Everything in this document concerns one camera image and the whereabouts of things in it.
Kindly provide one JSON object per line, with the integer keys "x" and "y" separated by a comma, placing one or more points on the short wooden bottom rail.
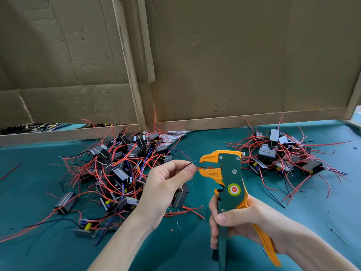
{"x": 62, "y": 135}

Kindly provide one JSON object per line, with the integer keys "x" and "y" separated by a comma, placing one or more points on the wooden corner post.
{"x": 353, "y": 96}

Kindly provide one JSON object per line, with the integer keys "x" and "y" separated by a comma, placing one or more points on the thin wooden strip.
{"x": 146, "y": 42}

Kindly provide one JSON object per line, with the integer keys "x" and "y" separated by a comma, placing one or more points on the flat grey board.
{"x": 355, "y": 120}

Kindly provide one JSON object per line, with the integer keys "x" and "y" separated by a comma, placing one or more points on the creased brown cardboard panel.
{"x": 56, "y": 53}

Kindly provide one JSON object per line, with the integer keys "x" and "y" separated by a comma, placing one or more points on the person's right hand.
{"x": 256, "y": 220}

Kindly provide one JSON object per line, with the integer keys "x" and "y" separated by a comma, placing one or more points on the wide wooden post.
{"x": 129, "y": 65}

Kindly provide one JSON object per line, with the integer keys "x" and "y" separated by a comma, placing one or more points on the person's right forearm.
{"x": 318, "y": 254}

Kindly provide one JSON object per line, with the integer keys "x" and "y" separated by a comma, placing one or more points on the long wooden bottom rail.
{"x": 254, "y": 118}

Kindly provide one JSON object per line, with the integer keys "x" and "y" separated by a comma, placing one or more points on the person's left hand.
{"x": 161, "y": 192}

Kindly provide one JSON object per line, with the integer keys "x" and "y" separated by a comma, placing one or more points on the smooth brown cardboard panel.
{"x": 254, "y": 53}

